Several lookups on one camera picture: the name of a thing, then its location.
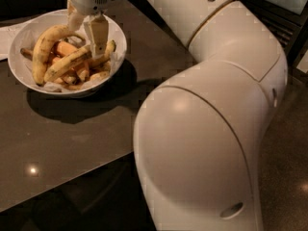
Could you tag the black appliance with vent grille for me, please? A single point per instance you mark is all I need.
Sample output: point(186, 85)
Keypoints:
point(288, 20)

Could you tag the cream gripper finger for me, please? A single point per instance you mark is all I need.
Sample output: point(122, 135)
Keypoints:
point(97, 30)
point(74, 18)

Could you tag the small banana pieces in bowl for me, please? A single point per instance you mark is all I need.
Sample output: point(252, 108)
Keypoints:
point(81, 76)

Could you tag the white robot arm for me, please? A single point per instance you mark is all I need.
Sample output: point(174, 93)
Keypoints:
point(197, 135)

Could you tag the long yellow banana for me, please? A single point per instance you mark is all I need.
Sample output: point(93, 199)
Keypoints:
point(63, 65)

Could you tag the orange banana under pile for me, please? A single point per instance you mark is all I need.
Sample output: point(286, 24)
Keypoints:
point(63, 48)

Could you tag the white bowl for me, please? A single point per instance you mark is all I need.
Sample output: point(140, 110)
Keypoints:
point(27, 36)

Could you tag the yellow banana right side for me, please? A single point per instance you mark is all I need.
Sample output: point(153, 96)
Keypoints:
point(110, 48)

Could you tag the white paper napkin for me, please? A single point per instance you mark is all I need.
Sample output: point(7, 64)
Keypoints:
point(8, 31)

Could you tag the large curved yellow banana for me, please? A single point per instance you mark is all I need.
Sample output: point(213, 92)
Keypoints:
point(43, 46)

